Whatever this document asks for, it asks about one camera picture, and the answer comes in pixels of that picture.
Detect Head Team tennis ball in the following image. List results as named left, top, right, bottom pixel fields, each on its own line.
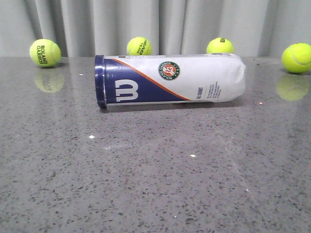
left=127, top=37, right=153, bottom=56

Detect plain yellow tennis ball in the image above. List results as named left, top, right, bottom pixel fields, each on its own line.
left=281, top=43, right=311, bottom=73

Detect Wilson tennis ball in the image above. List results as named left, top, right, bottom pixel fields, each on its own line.
left=206, top=37, right=234, bottom=53

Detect Roland Garros tennis ball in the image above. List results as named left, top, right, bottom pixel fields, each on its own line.
left=29, top=39, right=62, bottom=67

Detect white blue tennis ball can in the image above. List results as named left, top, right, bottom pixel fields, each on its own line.
left=94, top=53, right=246, bottom=108

